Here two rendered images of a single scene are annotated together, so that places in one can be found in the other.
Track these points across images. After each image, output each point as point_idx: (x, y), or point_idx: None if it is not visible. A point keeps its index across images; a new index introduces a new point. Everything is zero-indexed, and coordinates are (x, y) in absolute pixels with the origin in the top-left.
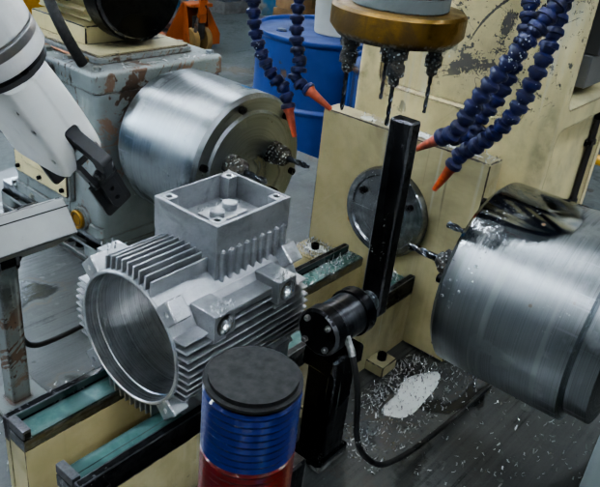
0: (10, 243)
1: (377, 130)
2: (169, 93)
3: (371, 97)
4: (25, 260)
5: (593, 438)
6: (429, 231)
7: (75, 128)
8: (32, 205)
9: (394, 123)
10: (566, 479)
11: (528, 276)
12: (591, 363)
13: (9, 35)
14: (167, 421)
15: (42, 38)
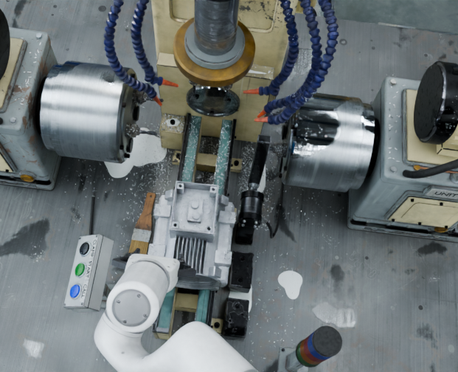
0: (102, 274)
1: None
2: (69, 111)
3: (167, 27)
4: (7, 210)
5: None
6: (241, 104)
7: (178, 271)
8: (94, 251)
9: (260, 143)
10: None
11: (328, 163)
12: (358, 182)
13: (167, 286)
14: None
15: (163, 266)
